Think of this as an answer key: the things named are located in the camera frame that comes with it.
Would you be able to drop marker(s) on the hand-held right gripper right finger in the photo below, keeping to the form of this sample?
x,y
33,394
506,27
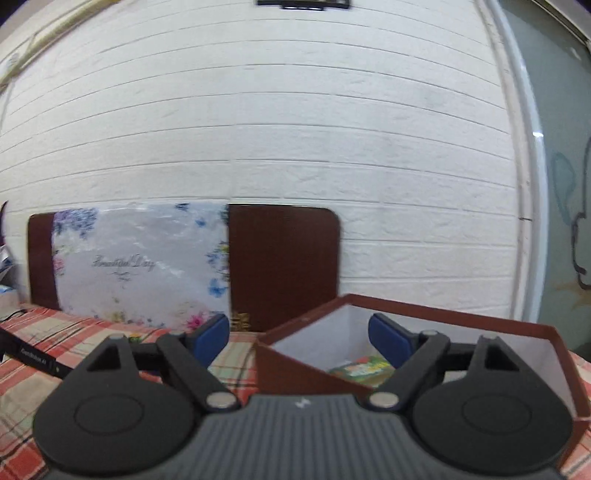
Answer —
x,y
388,341

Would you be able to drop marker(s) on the white blue bedside item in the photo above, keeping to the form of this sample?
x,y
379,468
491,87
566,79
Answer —
x,y
5,277

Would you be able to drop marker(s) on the red plaid blanket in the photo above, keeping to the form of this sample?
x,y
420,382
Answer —
x,y
27,406

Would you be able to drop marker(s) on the white door frame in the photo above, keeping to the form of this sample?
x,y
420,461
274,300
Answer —
x,y
526,184

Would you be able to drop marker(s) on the brown cardboard box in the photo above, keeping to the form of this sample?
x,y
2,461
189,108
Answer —
x,y
295,369

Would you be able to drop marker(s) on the black wall fixture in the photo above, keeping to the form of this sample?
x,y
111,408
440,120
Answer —
x,y
302,3

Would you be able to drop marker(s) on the frosted glass door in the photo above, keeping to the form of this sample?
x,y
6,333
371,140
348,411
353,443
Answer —
x,y
565,207

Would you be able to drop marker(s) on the pale wall conduit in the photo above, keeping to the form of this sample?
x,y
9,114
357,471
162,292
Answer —
x,y
60,26

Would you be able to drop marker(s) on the floral plastic-covered cushion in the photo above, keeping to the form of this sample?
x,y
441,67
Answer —
x,y
138,258

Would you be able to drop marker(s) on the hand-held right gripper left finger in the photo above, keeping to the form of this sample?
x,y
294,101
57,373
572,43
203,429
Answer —
x,y
212,339

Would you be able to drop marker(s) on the brown wooden headboard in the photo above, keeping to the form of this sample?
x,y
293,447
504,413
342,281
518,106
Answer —
x,y
281,263

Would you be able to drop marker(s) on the green printed packet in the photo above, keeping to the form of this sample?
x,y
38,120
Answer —
x,y
360,369

